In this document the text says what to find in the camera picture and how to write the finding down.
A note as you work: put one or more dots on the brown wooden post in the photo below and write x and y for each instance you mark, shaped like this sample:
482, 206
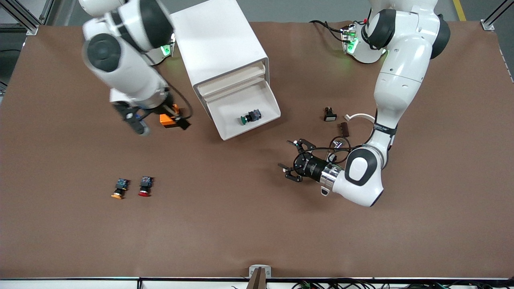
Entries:
258, 281

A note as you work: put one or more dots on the yellow mushroom push button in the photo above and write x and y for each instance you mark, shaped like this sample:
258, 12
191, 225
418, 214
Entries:
120, 188

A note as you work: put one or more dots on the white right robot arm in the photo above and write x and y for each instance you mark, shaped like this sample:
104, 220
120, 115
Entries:
128, 72

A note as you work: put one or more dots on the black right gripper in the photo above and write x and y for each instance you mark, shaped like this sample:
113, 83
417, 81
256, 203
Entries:
168, 108

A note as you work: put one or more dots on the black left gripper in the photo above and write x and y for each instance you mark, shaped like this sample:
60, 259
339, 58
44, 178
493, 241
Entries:
312, 167

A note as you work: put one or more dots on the orange button enclosure box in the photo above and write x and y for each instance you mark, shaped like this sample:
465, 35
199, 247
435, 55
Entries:
165, 120

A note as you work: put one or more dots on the white drawer cabinet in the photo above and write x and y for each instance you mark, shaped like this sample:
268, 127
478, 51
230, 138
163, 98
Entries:
217, 44

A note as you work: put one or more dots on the aluminium frame profile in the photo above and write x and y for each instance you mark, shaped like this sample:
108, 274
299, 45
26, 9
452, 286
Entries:
494, 16
24, 20

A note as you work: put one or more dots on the red mushroom push button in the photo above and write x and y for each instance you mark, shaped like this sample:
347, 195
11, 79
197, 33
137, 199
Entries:
145, 185

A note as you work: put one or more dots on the white drawer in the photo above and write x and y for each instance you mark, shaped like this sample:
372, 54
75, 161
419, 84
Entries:
241, 102
233, 76

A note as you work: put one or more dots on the grey metal bracket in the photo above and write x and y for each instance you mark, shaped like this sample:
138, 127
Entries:
253, 268

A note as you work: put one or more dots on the white closed drawer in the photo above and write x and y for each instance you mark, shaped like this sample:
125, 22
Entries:
233, 76

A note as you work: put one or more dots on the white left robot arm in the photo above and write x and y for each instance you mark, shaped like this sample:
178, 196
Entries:
401, 72

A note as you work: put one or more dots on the green mushroom push button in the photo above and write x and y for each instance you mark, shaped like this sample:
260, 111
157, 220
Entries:
251, 117

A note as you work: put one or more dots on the dark brown small block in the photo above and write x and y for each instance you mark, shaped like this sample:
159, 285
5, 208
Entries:
345, 129

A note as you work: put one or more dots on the black square push button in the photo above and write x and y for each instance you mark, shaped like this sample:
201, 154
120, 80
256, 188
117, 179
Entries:
330, 114

